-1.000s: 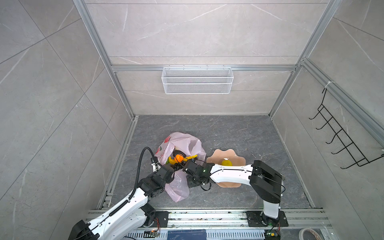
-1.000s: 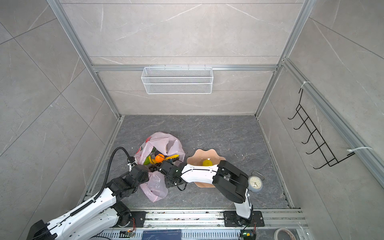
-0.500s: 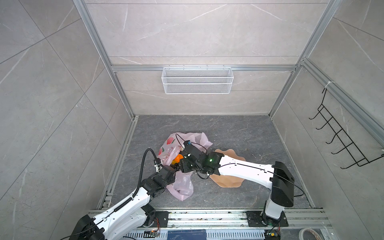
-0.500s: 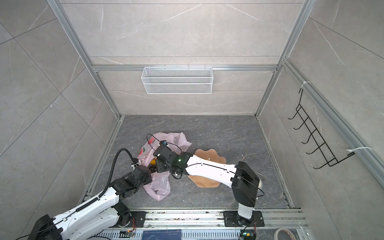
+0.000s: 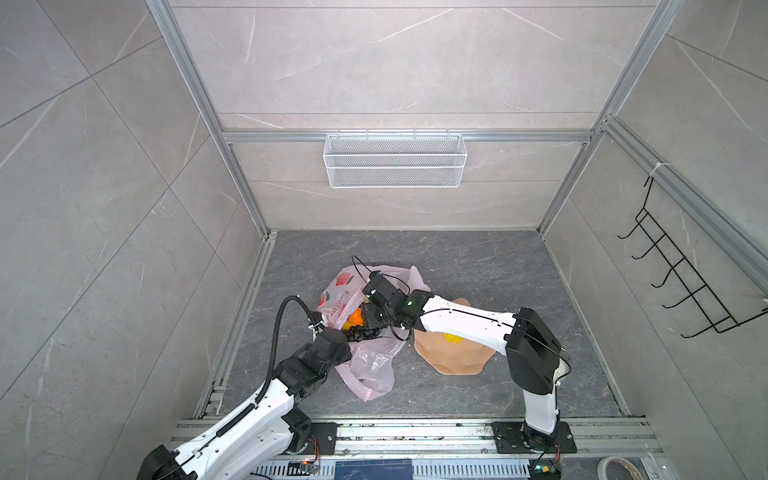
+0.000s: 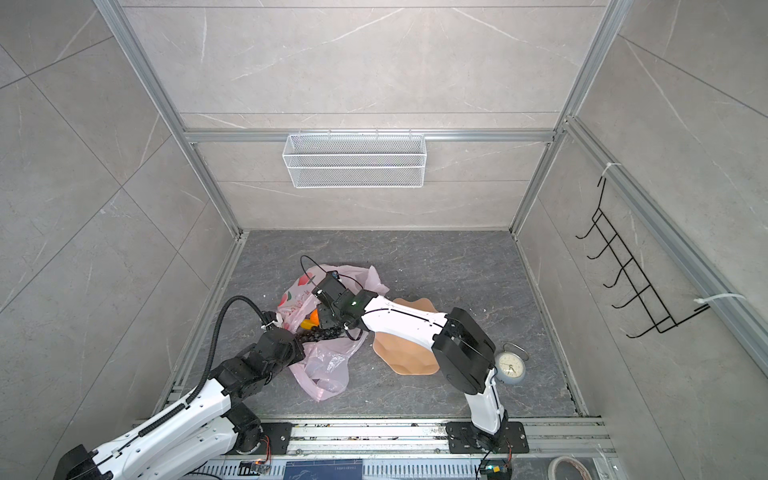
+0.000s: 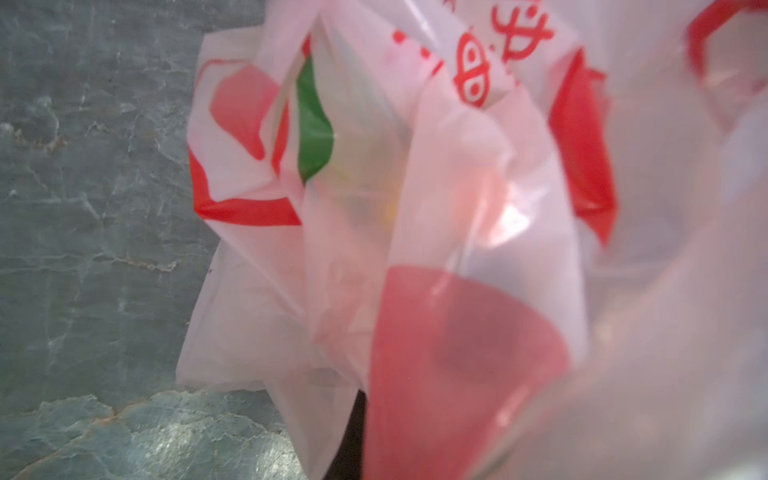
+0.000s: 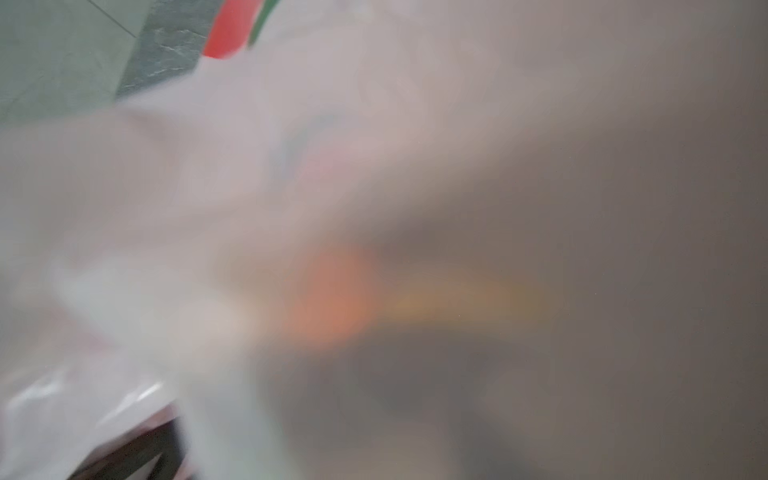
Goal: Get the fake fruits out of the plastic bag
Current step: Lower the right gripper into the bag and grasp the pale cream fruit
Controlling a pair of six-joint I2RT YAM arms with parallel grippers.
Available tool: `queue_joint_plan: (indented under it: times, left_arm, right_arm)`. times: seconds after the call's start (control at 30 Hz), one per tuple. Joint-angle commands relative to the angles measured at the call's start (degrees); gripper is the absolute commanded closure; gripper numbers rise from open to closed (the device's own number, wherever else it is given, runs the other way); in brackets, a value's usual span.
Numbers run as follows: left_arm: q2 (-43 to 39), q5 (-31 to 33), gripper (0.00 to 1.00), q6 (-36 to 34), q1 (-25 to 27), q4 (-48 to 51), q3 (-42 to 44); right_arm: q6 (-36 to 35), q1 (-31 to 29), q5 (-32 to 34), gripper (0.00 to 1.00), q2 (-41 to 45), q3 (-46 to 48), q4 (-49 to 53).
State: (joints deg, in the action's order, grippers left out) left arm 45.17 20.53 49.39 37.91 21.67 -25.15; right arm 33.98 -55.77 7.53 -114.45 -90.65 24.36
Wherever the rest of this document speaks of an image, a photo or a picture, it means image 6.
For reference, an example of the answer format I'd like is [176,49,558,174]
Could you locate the pink plastic bag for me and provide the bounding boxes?
[277,264,389,401]

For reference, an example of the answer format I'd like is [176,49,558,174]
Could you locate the pink scalloped plate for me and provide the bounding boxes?
[373,332,439,376]

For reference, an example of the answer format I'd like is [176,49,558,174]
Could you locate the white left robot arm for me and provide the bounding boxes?
[54,312,303,479]

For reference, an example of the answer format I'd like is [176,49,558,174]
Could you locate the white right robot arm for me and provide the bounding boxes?
[312,272,507,438]

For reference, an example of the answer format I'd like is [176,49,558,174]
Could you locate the orange fake orange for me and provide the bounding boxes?
[303,309,320,325]

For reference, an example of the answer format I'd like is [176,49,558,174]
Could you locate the black fake grape bunch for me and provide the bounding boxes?
[296,326,345,344]

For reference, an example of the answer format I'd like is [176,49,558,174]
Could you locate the yellow fake banana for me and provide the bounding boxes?
[300,320,318,331]

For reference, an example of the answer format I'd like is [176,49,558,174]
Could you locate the blue label plate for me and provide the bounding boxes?
[282,459,364,480]

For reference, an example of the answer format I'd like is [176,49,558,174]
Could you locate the grey alarm clock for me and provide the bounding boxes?
[495,342,530,385]

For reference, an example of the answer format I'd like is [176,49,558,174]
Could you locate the white tape roll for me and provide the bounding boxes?
[547,455,595,480]

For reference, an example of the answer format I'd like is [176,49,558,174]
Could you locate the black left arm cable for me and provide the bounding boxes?
[185,295,268,404]

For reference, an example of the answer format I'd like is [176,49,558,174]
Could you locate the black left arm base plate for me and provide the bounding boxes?
[234,422,293,457]

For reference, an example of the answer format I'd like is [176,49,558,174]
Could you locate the white wire mesh basket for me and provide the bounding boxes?
[282,133,428,189]

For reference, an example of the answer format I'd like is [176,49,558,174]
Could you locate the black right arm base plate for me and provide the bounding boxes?
[445,421,530,454]

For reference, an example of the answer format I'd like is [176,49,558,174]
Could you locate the black wire hook rack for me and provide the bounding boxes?
[575,177,711,339]

